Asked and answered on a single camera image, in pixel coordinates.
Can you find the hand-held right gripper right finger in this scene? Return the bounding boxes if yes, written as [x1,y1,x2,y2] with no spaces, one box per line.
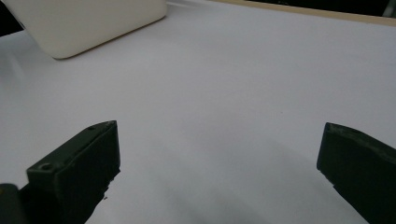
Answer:
[316,121,396,224]

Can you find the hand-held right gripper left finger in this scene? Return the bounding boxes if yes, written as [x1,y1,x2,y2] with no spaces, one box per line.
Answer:
[25,119,121,224]

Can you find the white plastic storage bin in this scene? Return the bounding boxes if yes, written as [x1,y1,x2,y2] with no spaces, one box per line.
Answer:
[1,0,169,61]

